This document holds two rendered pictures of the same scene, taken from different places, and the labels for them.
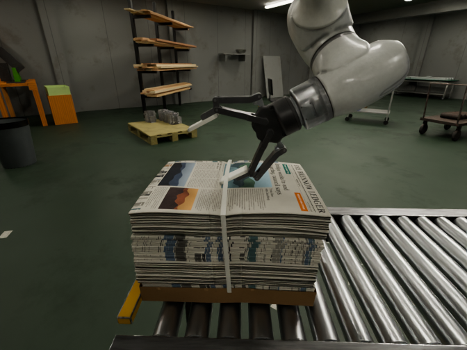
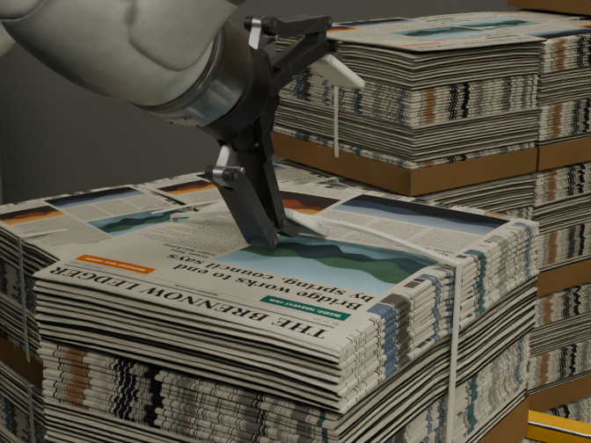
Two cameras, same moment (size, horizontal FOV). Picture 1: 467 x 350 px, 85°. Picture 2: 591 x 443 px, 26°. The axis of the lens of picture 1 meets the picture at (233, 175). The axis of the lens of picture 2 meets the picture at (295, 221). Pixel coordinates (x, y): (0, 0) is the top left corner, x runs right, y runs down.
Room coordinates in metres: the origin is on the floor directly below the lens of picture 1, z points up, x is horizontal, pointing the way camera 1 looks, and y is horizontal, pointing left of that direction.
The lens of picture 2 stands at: (1.06, -0.92, 1.35)
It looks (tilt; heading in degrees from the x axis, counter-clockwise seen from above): 16 degrees down; 120
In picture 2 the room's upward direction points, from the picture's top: straight up
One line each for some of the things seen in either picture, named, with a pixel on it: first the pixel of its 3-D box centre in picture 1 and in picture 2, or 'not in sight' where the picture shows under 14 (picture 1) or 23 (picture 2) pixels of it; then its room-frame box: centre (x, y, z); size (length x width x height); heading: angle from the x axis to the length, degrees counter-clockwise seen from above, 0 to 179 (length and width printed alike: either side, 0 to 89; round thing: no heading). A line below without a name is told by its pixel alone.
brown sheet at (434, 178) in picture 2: not in sight; (400, 150); (0.13, 1.07, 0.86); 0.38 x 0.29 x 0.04; 156
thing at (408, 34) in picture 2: not in sight; (408, 33); (0.14, 1.07, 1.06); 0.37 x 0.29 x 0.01; 156
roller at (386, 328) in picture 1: (351, 266); not in sight; (0.54, -0.32, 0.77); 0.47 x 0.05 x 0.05; 178
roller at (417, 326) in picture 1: (375, 267); not in sight; (0.54, -0.39, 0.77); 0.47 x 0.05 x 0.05; 178
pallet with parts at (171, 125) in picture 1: (160, 124); not in sight; (5.01, 1.44, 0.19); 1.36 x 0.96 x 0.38; 34
